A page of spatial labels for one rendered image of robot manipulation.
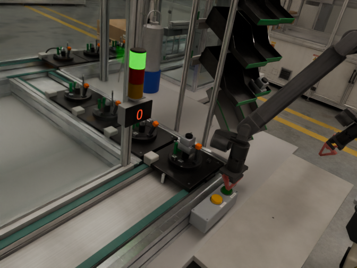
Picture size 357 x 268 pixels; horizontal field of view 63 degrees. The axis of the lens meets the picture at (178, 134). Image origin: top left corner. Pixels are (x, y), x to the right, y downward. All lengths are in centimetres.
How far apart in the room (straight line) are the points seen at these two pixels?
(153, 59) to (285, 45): 362
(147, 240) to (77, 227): 23
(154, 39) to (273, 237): 134
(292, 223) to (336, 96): 403
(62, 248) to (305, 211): 93
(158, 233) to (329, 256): 179
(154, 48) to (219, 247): 131
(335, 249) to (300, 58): 338
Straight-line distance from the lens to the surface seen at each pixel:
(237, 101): 120
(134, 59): 91
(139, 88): 95
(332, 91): 514
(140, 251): 87
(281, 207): 130
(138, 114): 99
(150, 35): 192
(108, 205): 105
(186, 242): 104
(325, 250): 254
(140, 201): 106
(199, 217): 99
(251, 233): 114
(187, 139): 111
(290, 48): 528
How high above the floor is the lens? 166
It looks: 30 degrees down
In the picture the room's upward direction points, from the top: 9 degrees clockwise
